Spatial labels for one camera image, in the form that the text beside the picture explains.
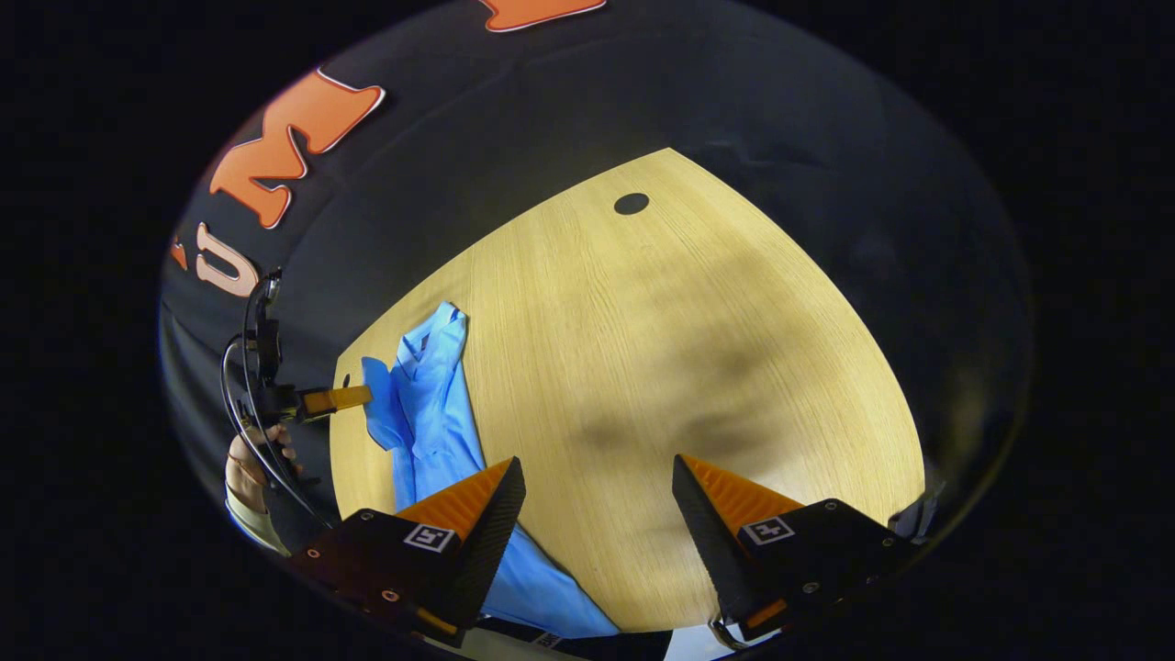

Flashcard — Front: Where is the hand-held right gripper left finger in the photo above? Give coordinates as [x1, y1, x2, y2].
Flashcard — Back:
[292, 457, 527, 644]

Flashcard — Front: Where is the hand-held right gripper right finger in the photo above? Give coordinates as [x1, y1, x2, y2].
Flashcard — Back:
[672, 454, 923, 644]

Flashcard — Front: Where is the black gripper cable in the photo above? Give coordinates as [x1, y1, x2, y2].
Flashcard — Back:
[220, 275, 333, 532]

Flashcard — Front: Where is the light blue T-shirt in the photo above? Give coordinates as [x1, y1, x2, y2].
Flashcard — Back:
[361, 301, 621, 639]

